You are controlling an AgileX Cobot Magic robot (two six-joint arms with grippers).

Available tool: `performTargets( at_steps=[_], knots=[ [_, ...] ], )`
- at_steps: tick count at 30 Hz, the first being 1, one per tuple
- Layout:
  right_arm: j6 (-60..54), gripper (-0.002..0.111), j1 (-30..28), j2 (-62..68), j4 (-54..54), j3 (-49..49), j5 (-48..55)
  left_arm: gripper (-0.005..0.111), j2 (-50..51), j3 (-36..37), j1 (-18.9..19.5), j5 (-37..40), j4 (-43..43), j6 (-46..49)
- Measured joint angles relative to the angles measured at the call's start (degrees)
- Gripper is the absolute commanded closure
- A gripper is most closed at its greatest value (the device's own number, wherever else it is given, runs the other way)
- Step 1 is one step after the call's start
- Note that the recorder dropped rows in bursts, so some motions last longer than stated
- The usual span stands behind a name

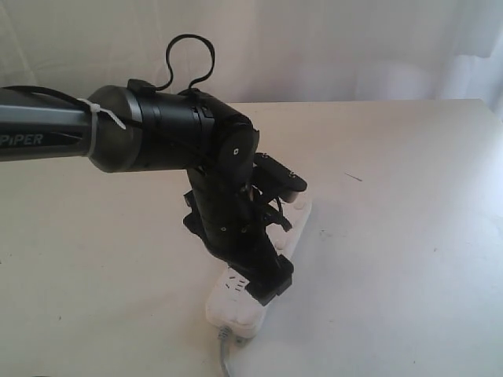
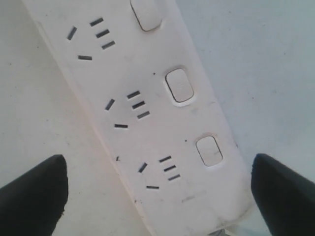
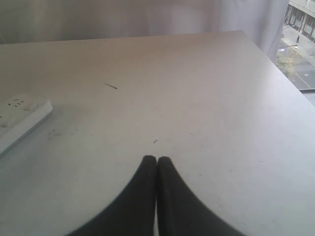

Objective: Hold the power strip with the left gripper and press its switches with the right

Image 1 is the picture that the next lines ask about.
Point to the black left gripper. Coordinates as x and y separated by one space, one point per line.
230 210

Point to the white power strip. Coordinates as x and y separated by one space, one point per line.
229 305

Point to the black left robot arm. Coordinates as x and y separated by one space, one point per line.
164 132

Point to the white sheer curtain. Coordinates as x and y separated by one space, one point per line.
260 50

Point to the white zip tie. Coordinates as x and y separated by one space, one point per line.
96 111

